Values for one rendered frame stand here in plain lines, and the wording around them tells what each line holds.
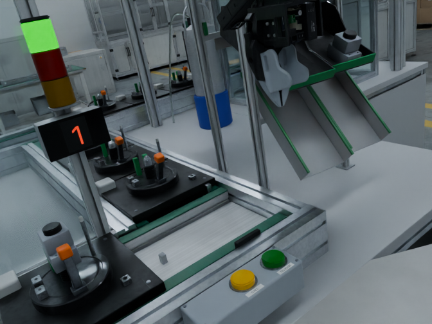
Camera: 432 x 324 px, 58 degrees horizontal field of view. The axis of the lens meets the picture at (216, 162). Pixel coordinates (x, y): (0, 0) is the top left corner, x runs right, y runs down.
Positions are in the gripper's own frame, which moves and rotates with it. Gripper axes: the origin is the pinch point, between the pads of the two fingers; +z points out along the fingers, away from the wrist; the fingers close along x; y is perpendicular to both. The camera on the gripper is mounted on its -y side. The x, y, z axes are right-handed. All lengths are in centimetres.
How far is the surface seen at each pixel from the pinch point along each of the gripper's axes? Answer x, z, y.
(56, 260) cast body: -36.5, 18.1, -16.9
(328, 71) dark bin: 25.8, 2.4, -10.4
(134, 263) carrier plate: -24.5, 26.2, -17.1
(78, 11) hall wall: 323, -46, -1037
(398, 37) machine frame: 159, 20, -72
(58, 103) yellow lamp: -25.4, -3.6, -29.7
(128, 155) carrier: -1, 24, -68
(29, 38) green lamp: -26.2, -15.3, -30.5
